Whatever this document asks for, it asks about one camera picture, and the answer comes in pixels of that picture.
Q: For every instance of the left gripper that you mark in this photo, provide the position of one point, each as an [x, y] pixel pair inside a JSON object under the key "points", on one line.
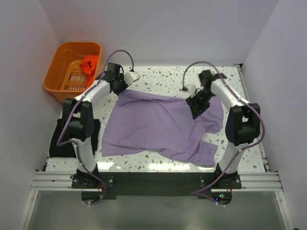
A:
{"points": [[125, 86]]}

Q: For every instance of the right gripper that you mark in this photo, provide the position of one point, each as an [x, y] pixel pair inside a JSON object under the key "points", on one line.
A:
{"points": [[198, 109]]}

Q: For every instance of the purple t shirt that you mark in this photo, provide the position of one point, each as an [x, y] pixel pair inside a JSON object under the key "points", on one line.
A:
{"points": [[142, 121]]}

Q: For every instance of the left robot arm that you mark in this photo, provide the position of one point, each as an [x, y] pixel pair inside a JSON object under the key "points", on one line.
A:
{"points": [[78, 119]]}

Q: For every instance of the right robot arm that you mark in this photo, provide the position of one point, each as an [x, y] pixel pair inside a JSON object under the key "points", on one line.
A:
{"points": [[242, 124]]}

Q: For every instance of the orange t shirt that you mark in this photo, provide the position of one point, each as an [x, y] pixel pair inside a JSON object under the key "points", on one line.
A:
{"points": [[88, 66]]}

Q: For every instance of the orange plastic basket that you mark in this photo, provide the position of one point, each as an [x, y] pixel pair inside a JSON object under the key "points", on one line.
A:
{"points": [[65, 79]]}

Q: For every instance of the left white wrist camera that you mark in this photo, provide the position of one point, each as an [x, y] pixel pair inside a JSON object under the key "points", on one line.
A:
{"points": [[131, 77]]}

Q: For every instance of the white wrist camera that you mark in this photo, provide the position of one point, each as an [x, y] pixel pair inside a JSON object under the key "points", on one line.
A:
{"points": [[190, 88], [131, 77]]}

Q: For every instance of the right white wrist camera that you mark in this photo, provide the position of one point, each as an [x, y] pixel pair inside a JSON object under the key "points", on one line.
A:
{"points": [[190, 88]]}

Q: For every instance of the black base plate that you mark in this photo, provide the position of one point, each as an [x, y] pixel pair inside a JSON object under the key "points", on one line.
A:
{"points": [[110, 185]]}

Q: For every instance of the aluminium rail frame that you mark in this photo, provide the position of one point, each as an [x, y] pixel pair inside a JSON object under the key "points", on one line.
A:
{"points": [[256, 174]]}

